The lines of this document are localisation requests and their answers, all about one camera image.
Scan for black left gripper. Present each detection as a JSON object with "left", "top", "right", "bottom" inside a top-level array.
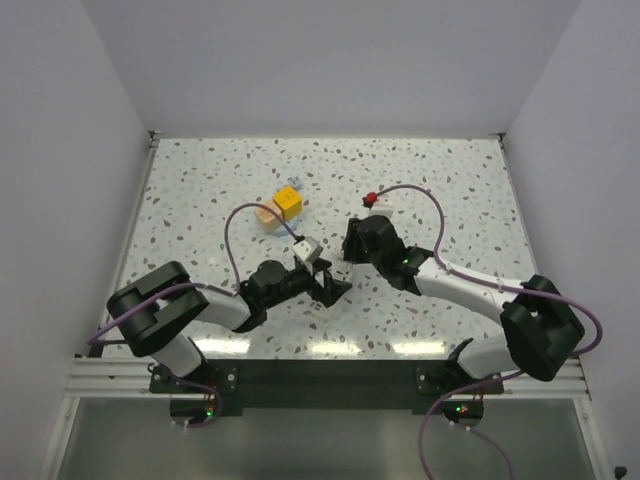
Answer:
[{"left": 263, "top": 256, "right": 351, "bottom": 310}]

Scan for beige cube socket adapter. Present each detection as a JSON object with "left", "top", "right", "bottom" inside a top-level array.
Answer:
[{"left": 254, "top": 200, "right": 282, "bottom": 234}]

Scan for yellow cube socket adapter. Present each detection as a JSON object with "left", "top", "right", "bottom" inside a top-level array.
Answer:
[{"left": 273, "top": 185, "right": 303, "bottom": 221}]

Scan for light blue round power socket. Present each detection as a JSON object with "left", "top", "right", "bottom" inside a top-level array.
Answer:
[{"left": 270, "top": 215, "right": 301, "bottom": 237}]

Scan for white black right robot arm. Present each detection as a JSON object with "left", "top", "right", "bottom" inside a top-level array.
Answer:
[{"left": 343, "top": 215, "right": 585, "bottom": 393}]

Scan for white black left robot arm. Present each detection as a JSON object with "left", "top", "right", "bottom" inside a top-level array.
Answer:
[{"left": 106, "top": 258, "right": 352, "bottom": 392}]

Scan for white power strip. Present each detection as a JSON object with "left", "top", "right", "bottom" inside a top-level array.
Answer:
[{"left": 331, "top": 264, "right": 354, "bottom": 283}]

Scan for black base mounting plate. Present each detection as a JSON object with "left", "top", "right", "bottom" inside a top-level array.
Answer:
[{"left": 148, "top": 359, "right": 475, "bottom": 421}]

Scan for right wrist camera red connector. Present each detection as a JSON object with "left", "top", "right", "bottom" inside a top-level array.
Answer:
[{"left": 363, "top": 192, "right": 395, "bottom": 220}]

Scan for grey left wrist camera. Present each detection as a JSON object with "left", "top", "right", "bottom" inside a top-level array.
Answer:
[{"left": 292, "top": 237, "right": 323, "bottom": 265}]

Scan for light blue coiled cord plug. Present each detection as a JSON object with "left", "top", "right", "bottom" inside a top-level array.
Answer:
[{"left": 287, "top": 176, "right": 303, "bottom": 190}]

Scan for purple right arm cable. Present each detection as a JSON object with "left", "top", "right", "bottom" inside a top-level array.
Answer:
[{"left": 374, "top": 184, "right": 604, "bottom": 480}]

